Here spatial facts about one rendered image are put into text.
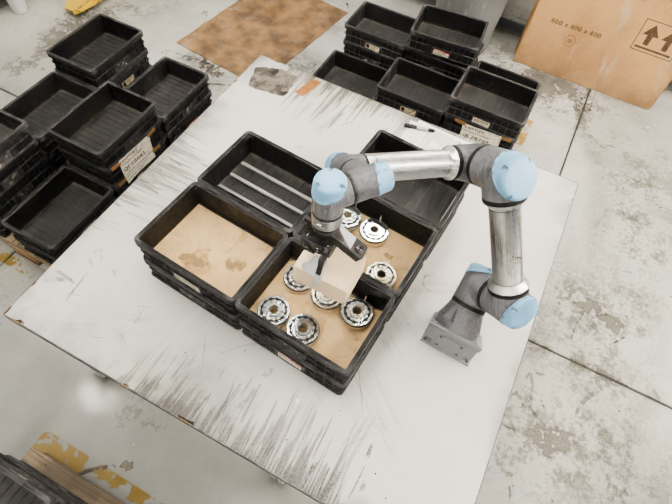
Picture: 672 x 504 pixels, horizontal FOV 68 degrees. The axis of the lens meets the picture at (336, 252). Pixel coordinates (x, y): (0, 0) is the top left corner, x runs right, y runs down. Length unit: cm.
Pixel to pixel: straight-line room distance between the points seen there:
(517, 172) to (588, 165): 229
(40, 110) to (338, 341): 212
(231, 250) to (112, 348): 49
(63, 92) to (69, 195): 63
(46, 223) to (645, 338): 302
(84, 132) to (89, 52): 60
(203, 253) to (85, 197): 113
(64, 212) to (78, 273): 80
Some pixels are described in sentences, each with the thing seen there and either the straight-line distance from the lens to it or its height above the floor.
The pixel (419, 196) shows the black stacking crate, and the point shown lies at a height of 83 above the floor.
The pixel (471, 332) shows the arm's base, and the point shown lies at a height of 85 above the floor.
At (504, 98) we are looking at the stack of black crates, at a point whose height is 49.
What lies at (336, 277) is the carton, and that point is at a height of 113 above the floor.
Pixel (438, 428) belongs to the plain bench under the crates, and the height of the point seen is 70.
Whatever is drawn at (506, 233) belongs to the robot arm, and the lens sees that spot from 140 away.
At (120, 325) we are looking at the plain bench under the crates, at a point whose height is 70.
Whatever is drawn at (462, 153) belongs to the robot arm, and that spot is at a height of 131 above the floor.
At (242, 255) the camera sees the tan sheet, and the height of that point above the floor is 83.
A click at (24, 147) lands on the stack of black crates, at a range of 274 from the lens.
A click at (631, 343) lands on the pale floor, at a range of 297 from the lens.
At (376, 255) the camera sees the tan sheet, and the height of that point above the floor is 83.
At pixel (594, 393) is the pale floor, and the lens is 275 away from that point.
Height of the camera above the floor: 227
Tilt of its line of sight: 58 degrees down
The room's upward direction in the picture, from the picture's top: 7 degrees clockwise
